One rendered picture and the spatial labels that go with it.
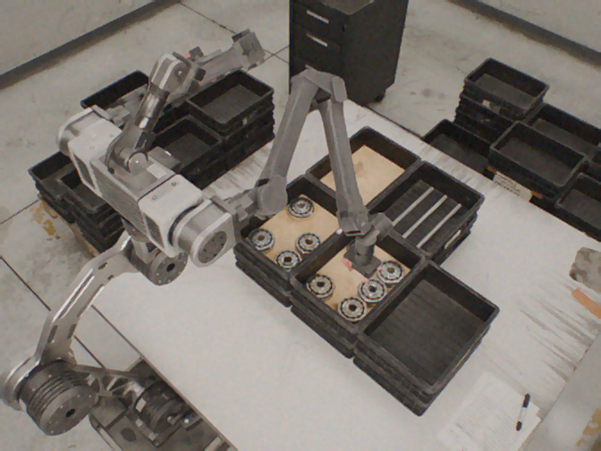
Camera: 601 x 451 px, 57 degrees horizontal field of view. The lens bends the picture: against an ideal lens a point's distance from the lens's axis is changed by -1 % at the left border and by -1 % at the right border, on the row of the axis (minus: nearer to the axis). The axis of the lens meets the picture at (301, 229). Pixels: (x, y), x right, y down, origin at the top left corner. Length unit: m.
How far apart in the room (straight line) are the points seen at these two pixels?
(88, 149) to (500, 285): 1.58
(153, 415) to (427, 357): 1.07
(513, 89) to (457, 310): 1.88
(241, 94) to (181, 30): 1.63
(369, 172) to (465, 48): 2.55
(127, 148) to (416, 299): 1.14
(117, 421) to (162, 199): 1.34
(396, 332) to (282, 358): 0.41
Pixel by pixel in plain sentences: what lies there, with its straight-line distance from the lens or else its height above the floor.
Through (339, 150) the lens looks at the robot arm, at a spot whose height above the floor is 1.44.
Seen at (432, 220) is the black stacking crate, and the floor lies 0.83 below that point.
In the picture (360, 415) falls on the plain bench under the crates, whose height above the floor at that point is 0.70.
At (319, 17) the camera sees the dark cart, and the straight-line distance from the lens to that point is 3.39.
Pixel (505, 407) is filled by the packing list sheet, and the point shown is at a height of 0.70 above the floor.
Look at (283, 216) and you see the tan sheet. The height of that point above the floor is 0.83.
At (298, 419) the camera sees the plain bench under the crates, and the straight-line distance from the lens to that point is 1.94.
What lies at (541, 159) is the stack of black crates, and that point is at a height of 0.49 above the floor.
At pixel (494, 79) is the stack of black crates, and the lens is 3.66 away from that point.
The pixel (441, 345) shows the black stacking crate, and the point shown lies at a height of 0.83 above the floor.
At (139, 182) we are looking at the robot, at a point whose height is 1.53.
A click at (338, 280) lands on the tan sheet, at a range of 2.04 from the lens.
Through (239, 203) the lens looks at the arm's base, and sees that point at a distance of 1.38.
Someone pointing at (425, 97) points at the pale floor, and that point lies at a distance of 4.21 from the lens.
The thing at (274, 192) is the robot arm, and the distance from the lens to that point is 1.42.
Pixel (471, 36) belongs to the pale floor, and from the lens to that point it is 4.96.
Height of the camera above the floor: 2.53
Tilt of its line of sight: 51 degrees down
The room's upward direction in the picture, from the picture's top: 2 degrees clockwise
